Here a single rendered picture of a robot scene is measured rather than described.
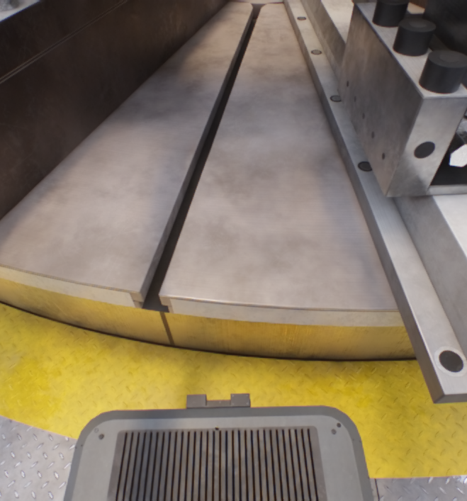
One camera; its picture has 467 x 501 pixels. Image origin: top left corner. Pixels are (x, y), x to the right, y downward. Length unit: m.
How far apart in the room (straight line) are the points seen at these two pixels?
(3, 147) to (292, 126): 0.82
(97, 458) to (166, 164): 0.75
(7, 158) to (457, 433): 1.29
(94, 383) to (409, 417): 0.81
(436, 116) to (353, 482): 0.62
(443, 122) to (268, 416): 0.60
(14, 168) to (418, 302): 1.00
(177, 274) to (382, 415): 0.62
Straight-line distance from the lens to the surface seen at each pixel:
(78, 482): 0.78
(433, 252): 0.83
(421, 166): 0.79
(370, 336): 0.99
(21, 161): 1.14
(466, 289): 0.77
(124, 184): 1.09
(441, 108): 0.73
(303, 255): 0.87
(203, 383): 1.05
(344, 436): 0.76
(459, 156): 0.82
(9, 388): 1.21
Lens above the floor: 0.98
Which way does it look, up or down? 50 degrees down
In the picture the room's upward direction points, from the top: 2 degrees counter-clockwise
